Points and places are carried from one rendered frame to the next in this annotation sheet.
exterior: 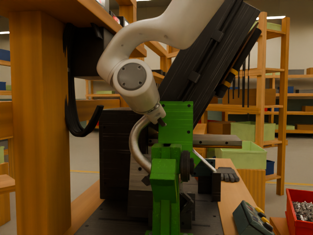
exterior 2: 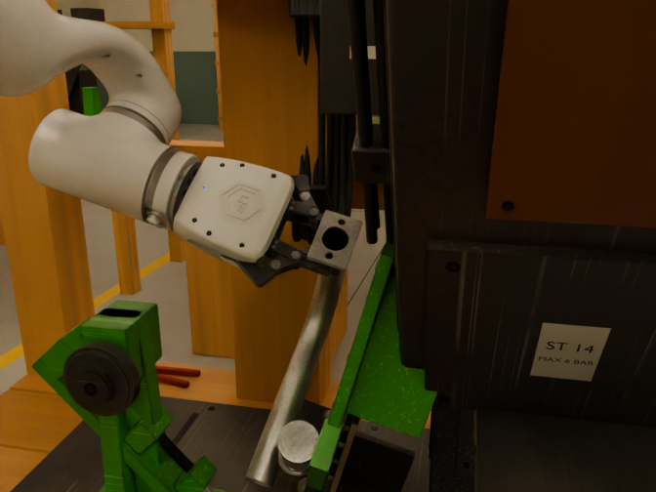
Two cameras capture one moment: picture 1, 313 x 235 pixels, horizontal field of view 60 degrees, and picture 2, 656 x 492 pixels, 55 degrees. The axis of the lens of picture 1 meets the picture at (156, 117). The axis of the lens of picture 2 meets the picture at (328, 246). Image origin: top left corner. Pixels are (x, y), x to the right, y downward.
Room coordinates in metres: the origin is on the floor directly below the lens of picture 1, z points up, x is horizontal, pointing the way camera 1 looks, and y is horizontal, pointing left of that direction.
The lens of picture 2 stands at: (0.90, -0.60, 1.43)
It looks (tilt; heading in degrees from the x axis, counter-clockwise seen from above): 18 degrees down; 94
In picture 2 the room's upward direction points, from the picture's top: straight up
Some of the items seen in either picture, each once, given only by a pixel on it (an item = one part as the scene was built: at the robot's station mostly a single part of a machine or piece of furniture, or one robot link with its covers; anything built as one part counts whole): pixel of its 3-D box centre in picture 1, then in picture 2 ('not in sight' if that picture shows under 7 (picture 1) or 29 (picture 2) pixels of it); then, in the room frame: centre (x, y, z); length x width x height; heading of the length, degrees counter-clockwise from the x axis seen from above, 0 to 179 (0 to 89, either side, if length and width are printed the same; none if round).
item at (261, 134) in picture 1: (212, 103); not in sight; (4.39, -0.90, 1.19); 2.30 x 0.55 x 2.39; 29
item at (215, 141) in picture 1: (188, 140); (570, 435); (1.07, -0.13, 1.11); 0.39 x 0.16 x 0.03; 82
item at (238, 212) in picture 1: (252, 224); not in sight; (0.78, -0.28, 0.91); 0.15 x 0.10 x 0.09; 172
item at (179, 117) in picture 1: (176, 130); (396, 340); (0.93, -0.07, 1.17); 0.13 x 0.12 x 0.20; 172
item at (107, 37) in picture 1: (96, 56); (398, 47); (0.93, 0.20, 1.42); 0.17 x 0.12 x 0.15; 172
